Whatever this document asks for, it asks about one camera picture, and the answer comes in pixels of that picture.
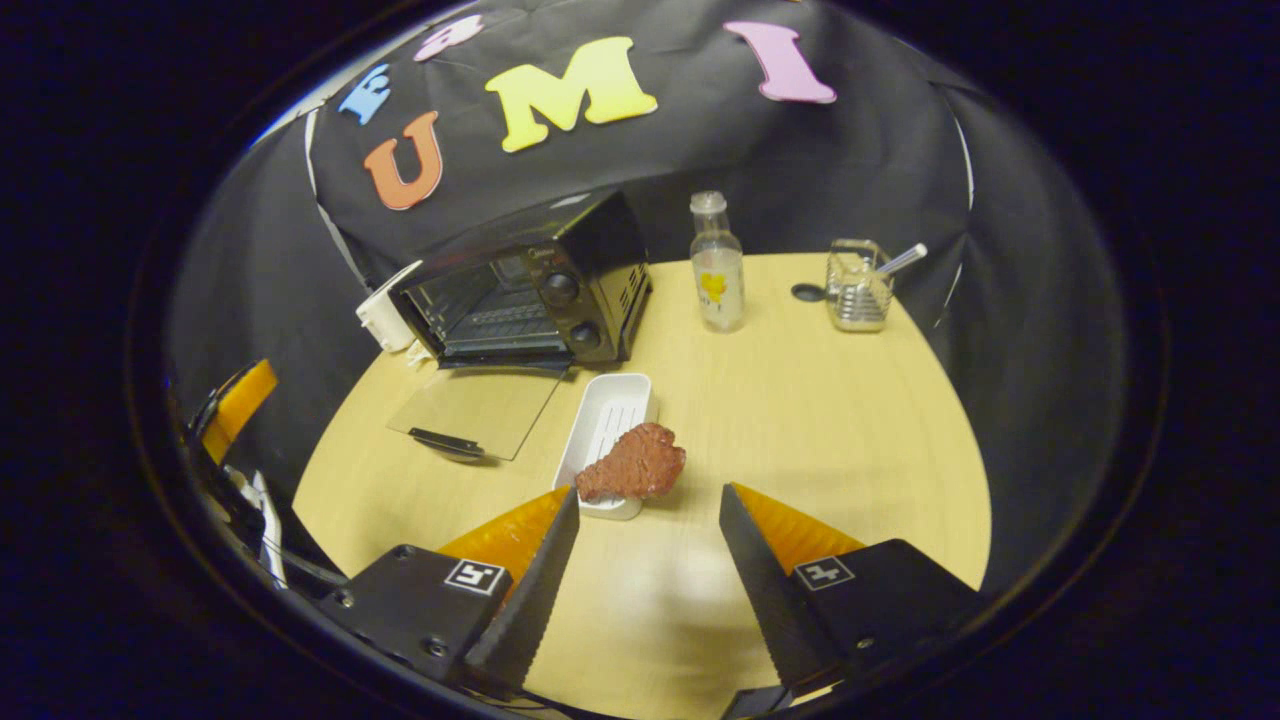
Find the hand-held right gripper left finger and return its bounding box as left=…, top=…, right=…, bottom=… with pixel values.
left=330, top=485, right=581, bottom=696

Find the brown meat piece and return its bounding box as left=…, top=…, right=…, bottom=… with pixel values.
left=575, top=422, right=687, bottom=503

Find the silver spoon handle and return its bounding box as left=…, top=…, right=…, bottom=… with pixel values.
left=875, top=243, right=929, bottom=278

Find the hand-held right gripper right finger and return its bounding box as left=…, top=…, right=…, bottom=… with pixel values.
left=718, top=483, right=986, bottom=691

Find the white rectangular tray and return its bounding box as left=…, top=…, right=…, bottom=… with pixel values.
left=553, top=373, right=658, bottom=522

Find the white toaster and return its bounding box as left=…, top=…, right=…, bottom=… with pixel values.
left=356, top=260, right=426, bottom=353

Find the clear ribbed utensil holder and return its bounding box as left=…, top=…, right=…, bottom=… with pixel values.
left=826, top=239, right=894, bottom=334

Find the black backdrop cloth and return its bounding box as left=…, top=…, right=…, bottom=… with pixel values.
left=165, top=0, right=1131, bottom=601

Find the clear glass bottle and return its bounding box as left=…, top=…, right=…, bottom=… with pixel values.
left=689, top=191, right=746, bottom=333

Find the black electric oven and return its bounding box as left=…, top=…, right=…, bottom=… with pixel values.
left=387, top=190, right=653, bottom=466

